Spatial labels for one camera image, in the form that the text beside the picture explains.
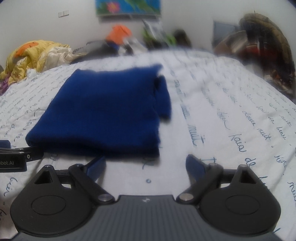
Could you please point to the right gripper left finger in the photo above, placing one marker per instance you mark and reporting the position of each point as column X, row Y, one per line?
column 86, row 175

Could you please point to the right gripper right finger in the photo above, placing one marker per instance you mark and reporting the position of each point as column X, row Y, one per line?
column 206, row 177

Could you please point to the blue fleece garment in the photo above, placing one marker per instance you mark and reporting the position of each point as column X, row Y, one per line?
column 109, row 113

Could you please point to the dark clothes on bed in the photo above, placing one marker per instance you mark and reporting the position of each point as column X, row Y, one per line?
column 103, row 48

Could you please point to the pile of clothes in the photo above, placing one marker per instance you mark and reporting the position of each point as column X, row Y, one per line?
column 261, row 43

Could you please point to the yellow quilt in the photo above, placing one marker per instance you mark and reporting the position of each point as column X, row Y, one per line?
column 31, row 55

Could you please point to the green stool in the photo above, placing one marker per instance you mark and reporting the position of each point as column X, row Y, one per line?
column 157, row 40

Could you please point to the orange bag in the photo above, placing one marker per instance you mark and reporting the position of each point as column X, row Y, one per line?
column 118, row 34

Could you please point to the grey framed board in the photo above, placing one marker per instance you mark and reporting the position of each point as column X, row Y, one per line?
column 221, row 30

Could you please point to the lotus flower painting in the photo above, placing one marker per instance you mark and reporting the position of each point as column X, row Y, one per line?
column 127, row 7

